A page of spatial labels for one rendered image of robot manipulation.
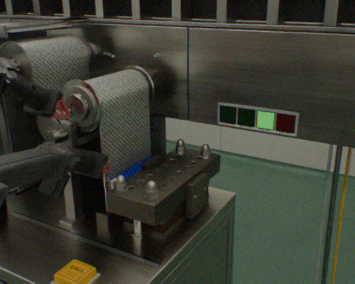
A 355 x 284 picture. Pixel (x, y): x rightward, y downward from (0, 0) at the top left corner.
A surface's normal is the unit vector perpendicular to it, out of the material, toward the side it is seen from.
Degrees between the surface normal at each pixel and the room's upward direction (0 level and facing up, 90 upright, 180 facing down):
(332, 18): 90
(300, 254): 0
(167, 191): 0
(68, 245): 0
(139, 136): 90
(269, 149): 90
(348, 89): 90
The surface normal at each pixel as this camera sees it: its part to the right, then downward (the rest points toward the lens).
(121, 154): 0.87, 0.17
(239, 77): -0.50, 0.31
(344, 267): 0.00, -0.94
